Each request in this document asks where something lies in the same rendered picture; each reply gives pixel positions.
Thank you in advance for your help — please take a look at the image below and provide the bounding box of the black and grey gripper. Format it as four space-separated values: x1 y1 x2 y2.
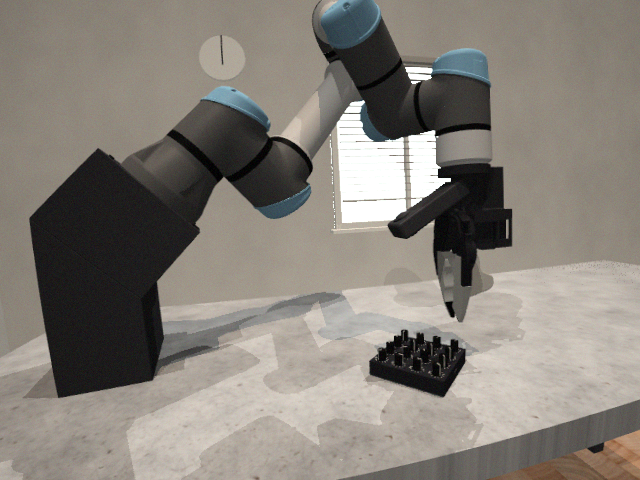
433 163 512 323

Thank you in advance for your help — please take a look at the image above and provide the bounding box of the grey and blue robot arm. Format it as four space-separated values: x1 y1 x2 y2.
120 0 493 239

